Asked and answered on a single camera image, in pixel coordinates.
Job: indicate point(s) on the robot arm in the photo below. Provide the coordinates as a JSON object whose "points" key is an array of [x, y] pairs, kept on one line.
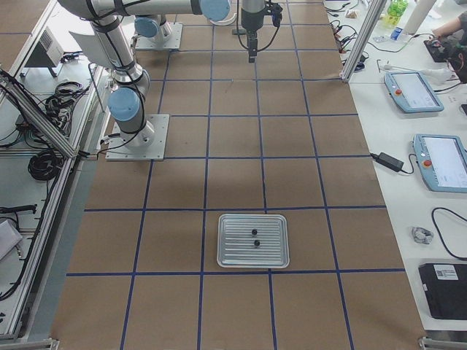
{"points": [[216, 11], [126, 104]]}

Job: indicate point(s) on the black power adapter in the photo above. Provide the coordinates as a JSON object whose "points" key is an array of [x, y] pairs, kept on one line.
{"points": [[388, 161]]}

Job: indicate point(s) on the ribbed metal tray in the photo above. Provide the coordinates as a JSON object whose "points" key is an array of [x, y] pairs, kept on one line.
{"points": [[235, 243]]}

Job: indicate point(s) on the blue teach pendant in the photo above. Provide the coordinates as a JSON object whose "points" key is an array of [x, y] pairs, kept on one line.
{"points": [[412, 93], [442, 162]]}

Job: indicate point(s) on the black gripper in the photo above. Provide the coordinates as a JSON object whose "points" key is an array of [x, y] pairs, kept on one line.
{"points": [[251, 22]]}

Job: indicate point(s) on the black laptop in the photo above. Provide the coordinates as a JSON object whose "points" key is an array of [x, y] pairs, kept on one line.
{"points": [[444, 286]]}

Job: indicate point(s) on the aluminium frame post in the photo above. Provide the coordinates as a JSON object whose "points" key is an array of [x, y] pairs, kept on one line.
{"points": [[362, 39]]}

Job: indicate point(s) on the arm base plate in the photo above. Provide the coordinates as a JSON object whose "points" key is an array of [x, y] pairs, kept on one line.
{"points": [[149, 144], [152, 37]]}

